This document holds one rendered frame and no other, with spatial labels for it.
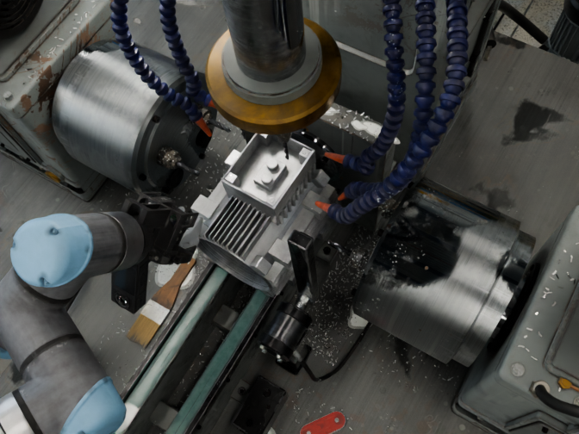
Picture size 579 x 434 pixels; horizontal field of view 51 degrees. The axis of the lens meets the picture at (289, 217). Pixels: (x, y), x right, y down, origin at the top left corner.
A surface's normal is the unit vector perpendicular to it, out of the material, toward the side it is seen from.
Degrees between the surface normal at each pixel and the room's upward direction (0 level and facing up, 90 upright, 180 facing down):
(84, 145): 65
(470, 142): 0
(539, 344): 0
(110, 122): 36
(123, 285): 60
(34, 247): 30
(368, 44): 90
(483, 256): 2
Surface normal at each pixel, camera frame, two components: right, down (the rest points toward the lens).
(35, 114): 0.85, 0.44
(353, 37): -0.52, 0.80
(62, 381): 0.09, -0.56
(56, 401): 0.34, -0.30
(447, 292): -0.33, 0.08
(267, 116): -0.07, -0.40
